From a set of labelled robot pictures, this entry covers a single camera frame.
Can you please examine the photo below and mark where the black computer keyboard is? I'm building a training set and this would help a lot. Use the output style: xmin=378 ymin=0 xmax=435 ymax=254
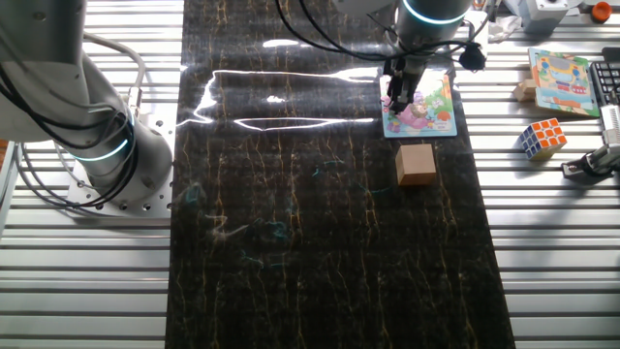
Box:
xmin=589 ymin=47 xmax=620 ymax=107

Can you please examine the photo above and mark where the black base cable bundle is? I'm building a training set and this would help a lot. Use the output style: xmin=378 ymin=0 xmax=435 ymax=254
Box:
xmin=0 ymin=62 xmax=141 ymax=215

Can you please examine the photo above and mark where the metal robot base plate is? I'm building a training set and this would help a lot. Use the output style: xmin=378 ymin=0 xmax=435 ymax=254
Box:
xmin=65 ymin=101 xmax=176 ymax=218

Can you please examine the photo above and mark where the colourful cartoon vehicle puzzle board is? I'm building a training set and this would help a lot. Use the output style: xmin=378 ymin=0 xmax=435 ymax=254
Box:
xmin=526 ymin=46 xmax=602 ymax=118

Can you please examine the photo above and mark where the black marble pattern mat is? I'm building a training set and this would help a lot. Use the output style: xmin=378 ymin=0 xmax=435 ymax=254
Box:
xmin=164 ymin=0 xmax=517 ymax=349

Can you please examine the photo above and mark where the grey control box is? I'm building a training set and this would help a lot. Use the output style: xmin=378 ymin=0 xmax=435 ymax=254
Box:
xmin=503 ymin=0 xmax=571 ymax=36

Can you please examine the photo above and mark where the colourful butterfly puzzle board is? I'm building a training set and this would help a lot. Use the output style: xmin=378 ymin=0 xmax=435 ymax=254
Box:
xmin=379 ymin=67 xmax=459 ymax=140

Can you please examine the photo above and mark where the plain wooden block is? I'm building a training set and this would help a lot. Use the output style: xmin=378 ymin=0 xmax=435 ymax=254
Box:
xmin=394 ymin=143 xmax=439 ymax=187

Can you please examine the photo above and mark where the small pale wooden block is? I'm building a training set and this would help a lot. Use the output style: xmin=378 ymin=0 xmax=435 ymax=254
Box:
xmin=512 ymin=78 xmax=538 ymax=104

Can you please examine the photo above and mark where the thick grey base cable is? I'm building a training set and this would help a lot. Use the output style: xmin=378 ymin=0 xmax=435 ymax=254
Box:
xmin=79 ymin=30 xmax=147 ymax=118

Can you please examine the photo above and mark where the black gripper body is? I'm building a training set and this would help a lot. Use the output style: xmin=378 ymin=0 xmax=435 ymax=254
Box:
xmin=382 ymin=51 xmax=428 ymax=91

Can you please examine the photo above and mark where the orange and white Rubik's cube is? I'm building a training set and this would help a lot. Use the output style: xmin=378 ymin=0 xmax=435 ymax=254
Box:
xmin=517 ymin=117 xmax=569 ymax=162

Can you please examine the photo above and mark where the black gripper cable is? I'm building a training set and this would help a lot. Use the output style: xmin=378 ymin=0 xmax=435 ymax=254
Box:
xmin=273 ymin=0 xmax=488 ymax=73

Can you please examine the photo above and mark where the orange push button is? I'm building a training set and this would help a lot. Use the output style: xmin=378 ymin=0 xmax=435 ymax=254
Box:
xmin=591 ymin=0 xmax=613 ymax=23

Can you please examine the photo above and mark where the crumpled white wrapper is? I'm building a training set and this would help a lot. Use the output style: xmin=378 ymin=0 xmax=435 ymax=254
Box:
xmin=486 ymin=14 xmax=523 ymax=45

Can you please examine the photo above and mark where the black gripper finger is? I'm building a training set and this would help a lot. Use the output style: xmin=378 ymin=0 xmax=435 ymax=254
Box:
xmin=398 ymin=84 xmax=415 ymax=116
xmin=386 ymin=84 xmax=401 ymax=114

